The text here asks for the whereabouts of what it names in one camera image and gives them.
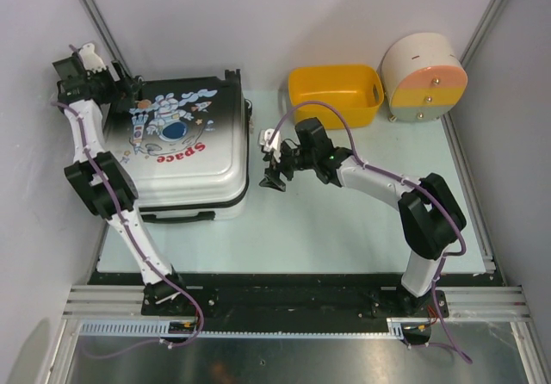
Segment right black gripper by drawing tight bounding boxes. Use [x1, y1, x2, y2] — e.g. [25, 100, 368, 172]
[259, 143, 316, 193]

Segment space print kids suitcase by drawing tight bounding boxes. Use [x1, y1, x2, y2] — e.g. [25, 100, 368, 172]
[104, 70, 252, 224]

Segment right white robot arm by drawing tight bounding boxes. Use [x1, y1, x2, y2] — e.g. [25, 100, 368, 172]
[258, 118, 467, 316]

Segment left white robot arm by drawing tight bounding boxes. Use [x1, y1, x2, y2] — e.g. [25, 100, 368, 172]
[53, 51, 201, 318]

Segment yellow plastic basket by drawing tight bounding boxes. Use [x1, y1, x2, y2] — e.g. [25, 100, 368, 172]
[288, 64, 384, 130]

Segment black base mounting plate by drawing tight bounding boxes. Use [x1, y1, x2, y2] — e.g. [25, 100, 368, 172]
[88, 272, 504, 332]

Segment round pastel drawer box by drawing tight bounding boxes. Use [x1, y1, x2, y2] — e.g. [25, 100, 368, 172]
[381, 32, 468, 122]

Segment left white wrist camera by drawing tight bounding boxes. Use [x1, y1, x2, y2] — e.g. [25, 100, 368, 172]
[69, 42, 107, 73]

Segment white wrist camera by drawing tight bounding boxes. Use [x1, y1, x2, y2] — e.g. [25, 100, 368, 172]
[258, 128, 281, 153]
[69, 42, 107, 73]

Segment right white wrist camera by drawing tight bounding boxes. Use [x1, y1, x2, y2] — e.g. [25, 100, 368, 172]
[258, 128, 281, 153]

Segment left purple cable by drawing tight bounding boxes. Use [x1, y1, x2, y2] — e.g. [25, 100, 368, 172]
[50, 43, 206, 359]

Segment purple cable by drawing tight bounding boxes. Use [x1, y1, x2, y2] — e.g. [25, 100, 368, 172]
[50, 43, 206, 359]
[270, 102, 474, 364]

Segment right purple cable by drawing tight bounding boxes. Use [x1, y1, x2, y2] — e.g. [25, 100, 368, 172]
[270, 102, 474, 364]

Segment white slotted cable duct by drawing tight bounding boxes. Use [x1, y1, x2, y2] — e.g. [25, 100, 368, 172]
[79, 319, 430, 341]

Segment aluminium frame rail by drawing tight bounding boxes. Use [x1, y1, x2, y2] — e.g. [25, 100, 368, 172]
[63, 285, 531, 322]

